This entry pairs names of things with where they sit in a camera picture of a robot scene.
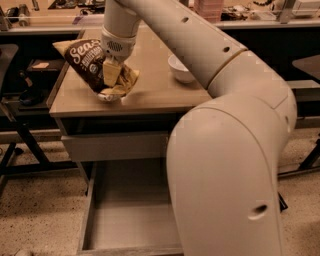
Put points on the black wheeled stand base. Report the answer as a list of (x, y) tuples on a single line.
[(306, 165)]

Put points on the closed grey top drawer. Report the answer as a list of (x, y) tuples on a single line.
[(116, 146)]

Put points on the dark box on shelf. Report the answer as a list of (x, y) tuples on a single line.
[(45, 70)]

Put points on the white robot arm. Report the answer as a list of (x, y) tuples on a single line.
[(222, 156)]

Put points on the brown sea salt chip bag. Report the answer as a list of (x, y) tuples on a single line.
[(86, 57)]

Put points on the black chair left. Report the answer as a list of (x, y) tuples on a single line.
[(8, 52)]

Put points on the grey drawer cabinet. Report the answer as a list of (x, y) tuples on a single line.
[(155, 104)]

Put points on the pink stacked containers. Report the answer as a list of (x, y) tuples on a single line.
[(210, 10)]

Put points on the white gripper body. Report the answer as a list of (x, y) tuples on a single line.
[(117, 46)]

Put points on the open grey middle drawer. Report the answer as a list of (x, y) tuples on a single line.
[(128, 211)]

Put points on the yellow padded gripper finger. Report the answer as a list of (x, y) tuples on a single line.
[(111, 72)]

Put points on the black metal frame left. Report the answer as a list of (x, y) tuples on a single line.
[(37, 143)]

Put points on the white ceramic bowl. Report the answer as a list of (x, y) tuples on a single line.
[(179, 71)]

